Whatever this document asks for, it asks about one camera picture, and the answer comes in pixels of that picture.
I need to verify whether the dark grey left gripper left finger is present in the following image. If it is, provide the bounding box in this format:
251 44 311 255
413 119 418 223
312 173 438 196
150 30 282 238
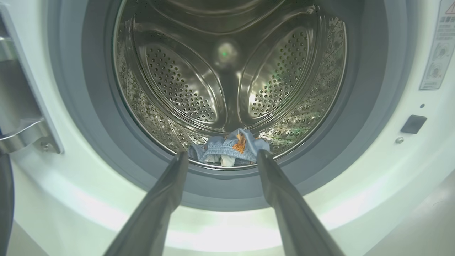
103 152 189 256

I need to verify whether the metal door hinge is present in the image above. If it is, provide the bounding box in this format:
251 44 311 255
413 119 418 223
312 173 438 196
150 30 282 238
0 36 64 154

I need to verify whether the dark grey rectangular latch slot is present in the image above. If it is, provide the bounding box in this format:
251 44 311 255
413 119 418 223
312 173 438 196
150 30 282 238
401 114 427 134

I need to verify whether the blue denim garment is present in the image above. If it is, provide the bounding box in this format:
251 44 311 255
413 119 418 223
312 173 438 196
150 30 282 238
188 128 271 167

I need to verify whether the black round glass washer door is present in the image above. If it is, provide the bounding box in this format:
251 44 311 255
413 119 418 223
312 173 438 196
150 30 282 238
0 153 15 256

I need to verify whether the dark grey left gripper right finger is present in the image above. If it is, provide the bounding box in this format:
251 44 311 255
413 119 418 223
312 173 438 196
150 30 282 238
257 149 345 256

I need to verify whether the white front-load washing machine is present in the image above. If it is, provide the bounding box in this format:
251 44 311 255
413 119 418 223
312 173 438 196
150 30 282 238
0 0 455 256

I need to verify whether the grey warning sticker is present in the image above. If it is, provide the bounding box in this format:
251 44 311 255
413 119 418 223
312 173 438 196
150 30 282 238
419 0 455 90

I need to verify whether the stainless steel washing machine drum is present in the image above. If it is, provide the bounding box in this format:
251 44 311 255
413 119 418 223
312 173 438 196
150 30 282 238
113 0 347 169

